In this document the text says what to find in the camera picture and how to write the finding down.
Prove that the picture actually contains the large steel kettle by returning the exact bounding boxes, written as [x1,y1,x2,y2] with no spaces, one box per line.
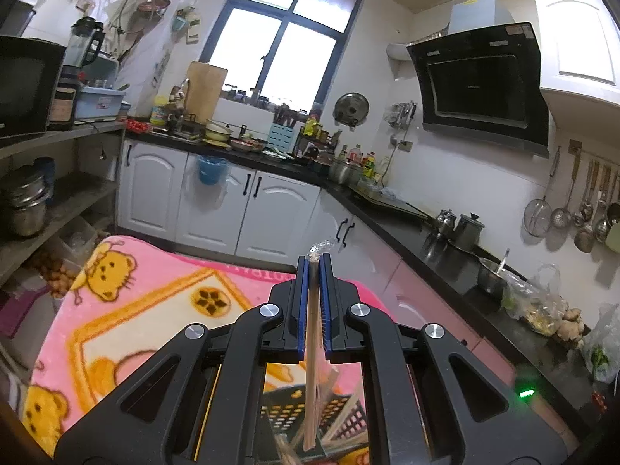
[452,212,486,252]

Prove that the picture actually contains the stacked steel pots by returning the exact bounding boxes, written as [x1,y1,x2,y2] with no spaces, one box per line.
[4,169,55,239]

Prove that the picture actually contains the blue plastic box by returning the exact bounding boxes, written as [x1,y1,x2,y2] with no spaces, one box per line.
[74,55,122,121]

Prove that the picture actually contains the clear bag of vegetables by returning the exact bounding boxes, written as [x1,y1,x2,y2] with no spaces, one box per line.
[501,263,568,336]

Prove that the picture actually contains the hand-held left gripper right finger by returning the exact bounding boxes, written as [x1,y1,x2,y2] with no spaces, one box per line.
[320,253,567,465]

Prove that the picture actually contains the steel pot lid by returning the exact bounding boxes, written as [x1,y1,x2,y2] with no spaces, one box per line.
[334,91,370,127]

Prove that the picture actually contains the green wall caddy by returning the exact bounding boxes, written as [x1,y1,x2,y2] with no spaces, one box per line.
[174,6,202,43]

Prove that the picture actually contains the steel stock pot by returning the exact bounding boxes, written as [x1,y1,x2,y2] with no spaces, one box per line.
[329,157,362,185]

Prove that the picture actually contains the yellow cooking pot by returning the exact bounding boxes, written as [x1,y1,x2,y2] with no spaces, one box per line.
[203,118,234,144]

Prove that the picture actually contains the pink printed blanket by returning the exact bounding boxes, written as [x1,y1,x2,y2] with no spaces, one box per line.
[21,234,389,457]

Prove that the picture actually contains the white wall cabinet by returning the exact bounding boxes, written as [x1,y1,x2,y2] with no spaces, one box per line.
[534,0,620,108]

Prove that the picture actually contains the bundle of wooden chopsticks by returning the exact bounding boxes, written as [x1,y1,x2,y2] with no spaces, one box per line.
[301,239,344,452]

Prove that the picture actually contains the red hanging pan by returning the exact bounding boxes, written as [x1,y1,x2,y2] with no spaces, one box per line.
[136,0,172,18]

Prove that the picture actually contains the hanging steel ladle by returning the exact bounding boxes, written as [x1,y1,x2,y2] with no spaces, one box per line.
[574,160,600,254]

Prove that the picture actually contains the wooden cutting board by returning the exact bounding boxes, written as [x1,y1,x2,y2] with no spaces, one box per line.
[183,61,229,126]

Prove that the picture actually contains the black plastic basket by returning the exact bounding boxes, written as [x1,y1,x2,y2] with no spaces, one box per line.
[260,386,370,461]

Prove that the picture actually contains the small hanging utensils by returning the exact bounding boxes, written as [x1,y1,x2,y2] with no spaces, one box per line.
[387,101,419,130]

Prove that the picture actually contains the bag of green vegetables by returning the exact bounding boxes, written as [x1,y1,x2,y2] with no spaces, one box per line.
[580,302,620,384]

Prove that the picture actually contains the bag of brown nuts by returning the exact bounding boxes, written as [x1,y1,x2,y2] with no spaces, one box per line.
[28,251,81,300]

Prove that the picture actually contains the black range hood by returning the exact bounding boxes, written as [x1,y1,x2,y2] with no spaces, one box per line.
[405,21,551,159]

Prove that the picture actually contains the black blender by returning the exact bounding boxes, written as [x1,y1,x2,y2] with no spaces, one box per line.
[48,15,105,132]

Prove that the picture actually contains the white kitchen base cabinet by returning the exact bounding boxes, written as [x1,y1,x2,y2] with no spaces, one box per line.
[117,137,582,449]

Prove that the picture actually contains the light blue knife block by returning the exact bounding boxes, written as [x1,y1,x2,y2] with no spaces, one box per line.
[267,123,298,155]

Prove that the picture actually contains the ginger root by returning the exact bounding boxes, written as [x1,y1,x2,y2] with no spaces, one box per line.
[556,308,585,343]

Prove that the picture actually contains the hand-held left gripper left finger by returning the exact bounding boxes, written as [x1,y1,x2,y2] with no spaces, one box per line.
[54,257,309,465]

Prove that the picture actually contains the black cooktop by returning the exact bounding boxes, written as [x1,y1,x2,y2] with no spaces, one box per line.
[349,186,433,220]

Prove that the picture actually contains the hanging wire strainer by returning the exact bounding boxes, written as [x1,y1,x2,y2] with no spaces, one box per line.
[522,147,563,238]

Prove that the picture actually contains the hanging steel skimmer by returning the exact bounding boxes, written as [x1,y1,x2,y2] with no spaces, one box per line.
[550,140,583,230]

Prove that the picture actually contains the steel faucet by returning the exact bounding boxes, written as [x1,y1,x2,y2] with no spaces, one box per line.
[169,77,193,123]

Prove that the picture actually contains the blue plastic bag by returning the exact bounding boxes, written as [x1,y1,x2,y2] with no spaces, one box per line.
[196,154,230,186]

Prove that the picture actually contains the black microwave oven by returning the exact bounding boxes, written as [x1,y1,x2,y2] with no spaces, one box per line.
[0,35,68,140]

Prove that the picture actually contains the small steel kettle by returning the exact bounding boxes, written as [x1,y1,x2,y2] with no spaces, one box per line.
[433,208,457,236]

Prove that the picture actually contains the wooden shelf rack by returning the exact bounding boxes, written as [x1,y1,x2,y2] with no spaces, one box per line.
[0,120,127,288]

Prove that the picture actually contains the wooden chopstick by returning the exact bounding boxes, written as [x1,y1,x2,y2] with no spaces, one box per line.
[321,386,365,443]

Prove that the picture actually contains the dark framed window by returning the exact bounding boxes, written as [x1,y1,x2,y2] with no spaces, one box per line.
[200,0,366,108]

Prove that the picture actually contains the steel bowl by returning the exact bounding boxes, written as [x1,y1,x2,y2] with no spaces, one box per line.
[477,249,515,299]

